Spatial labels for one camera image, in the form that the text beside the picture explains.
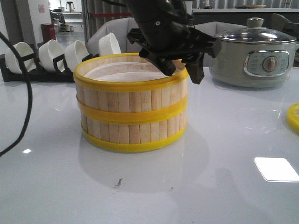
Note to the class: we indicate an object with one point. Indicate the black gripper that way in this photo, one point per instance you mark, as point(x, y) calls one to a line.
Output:
point(162, 45)

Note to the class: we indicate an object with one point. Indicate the bamboo steamer tier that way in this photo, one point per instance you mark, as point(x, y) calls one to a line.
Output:
point(130, 102)
point(135, 138)

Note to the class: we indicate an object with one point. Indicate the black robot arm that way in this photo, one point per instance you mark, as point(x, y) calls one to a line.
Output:
point(154, 13)

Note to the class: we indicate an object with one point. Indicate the grey chair right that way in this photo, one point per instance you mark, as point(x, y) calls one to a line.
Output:
point(215, 27)

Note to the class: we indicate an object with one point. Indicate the grey electric cooking pot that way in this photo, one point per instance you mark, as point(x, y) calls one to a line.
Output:
point(253, 65)

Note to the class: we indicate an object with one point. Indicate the white bowl right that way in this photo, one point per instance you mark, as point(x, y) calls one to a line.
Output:
point(108, 45)

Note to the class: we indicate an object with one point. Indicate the glass pot lid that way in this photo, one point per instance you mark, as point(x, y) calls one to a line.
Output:
point(255, 33)

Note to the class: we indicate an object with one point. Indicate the black dish rack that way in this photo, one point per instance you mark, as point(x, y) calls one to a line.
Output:
point(11, 72)

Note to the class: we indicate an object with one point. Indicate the red bin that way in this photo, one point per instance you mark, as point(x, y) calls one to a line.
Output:
point(48, 32)

